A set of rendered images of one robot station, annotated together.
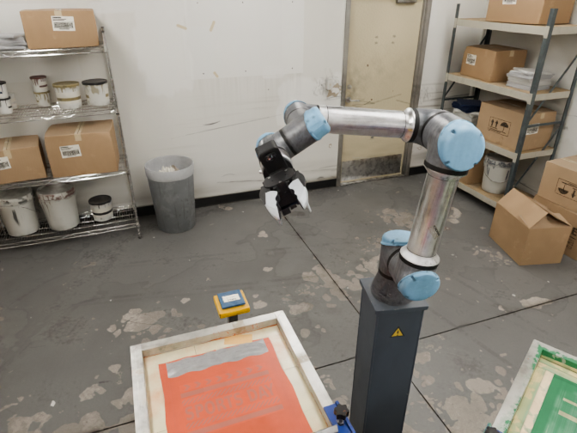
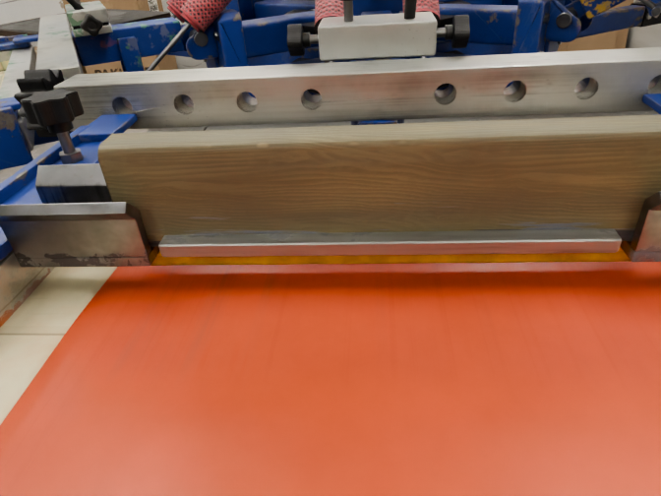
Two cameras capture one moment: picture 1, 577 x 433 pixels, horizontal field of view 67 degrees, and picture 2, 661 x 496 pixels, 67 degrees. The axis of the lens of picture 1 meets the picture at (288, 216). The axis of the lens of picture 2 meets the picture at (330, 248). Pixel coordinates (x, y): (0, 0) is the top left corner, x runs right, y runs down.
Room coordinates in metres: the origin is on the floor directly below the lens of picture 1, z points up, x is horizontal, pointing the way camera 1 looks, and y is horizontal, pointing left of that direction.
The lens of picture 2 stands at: (1.00, 0.19, 1.17)
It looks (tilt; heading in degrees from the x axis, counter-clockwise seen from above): 33 degrees down; 207
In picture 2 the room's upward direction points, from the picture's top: 4 degrees counter-clockwise
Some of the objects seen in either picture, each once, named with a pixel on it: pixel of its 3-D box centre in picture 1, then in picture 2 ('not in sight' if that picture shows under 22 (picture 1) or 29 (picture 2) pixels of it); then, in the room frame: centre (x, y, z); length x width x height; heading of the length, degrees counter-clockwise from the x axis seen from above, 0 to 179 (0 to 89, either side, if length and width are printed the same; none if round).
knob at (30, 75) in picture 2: not in sight; (60, 102); (0.62, -0.33, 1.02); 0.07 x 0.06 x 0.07; 20
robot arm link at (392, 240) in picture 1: (398, 252); not in sight; (1.23, -0.36, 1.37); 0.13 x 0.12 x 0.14; 7
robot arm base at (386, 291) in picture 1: (394, 279); not in sight; (1.24, -0.36, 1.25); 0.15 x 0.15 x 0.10
